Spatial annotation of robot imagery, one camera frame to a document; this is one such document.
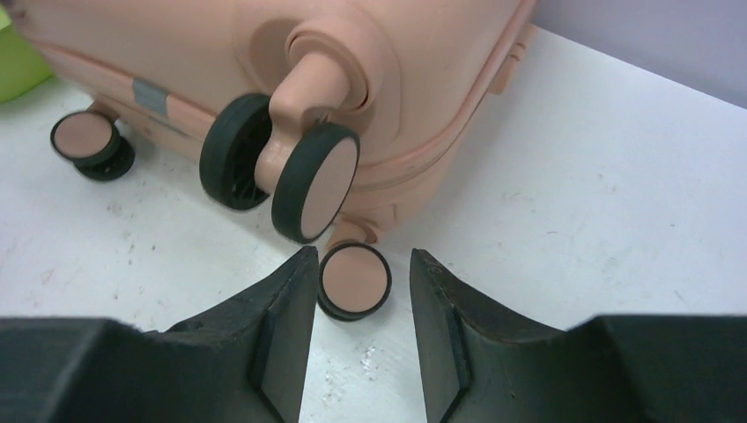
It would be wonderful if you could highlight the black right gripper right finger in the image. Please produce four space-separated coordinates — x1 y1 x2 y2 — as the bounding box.
410 249 746 422

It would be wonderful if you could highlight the green plastic tray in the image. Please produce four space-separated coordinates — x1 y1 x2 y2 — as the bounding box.
1 9 53 103

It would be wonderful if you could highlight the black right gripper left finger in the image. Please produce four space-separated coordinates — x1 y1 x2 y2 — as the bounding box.
1 247 319 422

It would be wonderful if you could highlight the pink hard-shell suitcase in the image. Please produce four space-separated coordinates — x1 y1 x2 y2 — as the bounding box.
11 0 538 323

